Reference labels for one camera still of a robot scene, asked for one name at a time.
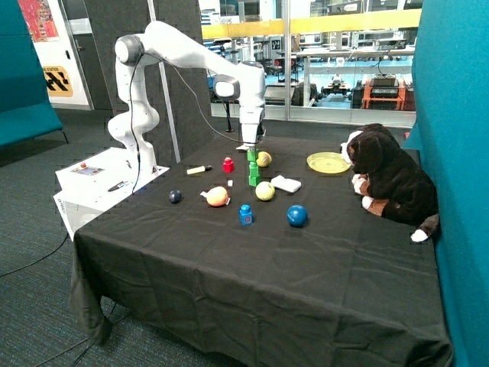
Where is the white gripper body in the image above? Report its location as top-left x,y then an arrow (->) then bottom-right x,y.
239,109 -> 266,147

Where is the green block back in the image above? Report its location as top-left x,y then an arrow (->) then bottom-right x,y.
247,149 -> 258,162

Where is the green block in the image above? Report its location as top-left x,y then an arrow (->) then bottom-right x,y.
247,149 -> 258,162
249,161 -> 260,177
248,175 -> 261,187

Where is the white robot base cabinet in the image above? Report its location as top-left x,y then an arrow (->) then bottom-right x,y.
53,148 -> 169,239

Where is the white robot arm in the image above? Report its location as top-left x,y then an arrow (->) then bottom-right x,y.
108,21 -> 266,174

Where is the yellow tennis ball back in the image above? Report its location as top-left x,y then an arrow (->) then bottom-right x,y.
256,151 -> 272,167

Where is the yellow tennis ball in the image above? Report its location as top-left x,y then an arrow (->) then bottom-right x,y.
256,151 -> 272,167
255,182 -> 275,201

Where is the black tripod stand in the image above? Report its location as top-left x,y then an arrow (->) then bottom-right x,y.
224,101 -> 235,133

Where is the red block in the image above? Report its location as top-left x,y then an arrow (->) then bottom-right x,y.
222,157 -> 235,174

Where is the yellow tennis ball front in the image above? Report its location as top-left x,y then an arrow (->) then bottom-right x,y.
255,182 -> 275,201

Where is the yellow black marker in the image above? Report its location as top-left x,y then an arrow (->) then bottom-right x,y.
186,165 -> 212,175

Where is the orange plush fruit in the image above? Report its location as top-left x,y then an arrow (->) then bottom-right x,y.
200,186 -> 230,207

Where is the blue block with letter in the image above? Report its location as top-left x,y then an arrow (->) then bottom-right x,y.
238,204 -> 254,226

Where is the yellow plastic plate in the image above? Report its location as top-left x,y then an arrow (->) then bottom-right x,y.
306,152 -> 351,174

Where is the blue ball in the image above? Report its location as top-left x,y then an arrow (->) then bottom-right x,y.
287,205 -> 308,228

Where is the dark navy small ball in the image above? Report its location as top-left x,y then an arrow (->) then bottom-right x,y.
168,190 -> 183,204

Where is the black tablecloth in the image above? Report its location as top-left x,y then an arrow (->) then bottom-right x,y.
70,138 -> 454,366

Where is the orange black equipment rack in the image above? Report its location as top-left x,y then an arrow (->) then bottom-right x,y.
361,74 -> 406,111

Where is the brown plush dog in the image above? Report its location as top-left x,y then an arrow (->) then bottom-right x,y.
341,124 -> 439,242

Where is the teal partition right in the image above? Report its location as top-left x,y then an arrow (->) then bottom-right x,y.
406,1 -> 488,366

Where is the yellow black warning sign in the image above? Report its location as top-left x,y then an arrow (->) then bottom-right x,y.
42,66 -> 73,98

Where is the teal sofa left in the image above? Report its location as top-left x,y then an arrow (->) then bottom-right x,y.
0,0 -> 63,147

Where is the red poster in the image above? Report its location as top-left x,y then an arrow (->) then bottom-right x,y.
18,0 -> 60,43

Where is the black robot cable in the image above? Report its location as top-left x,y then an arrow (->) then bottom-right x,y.
128,53 -> 245,194

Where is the black floor cable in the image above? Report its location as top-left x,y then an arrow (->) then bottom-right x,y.
0,232 -> 70,278

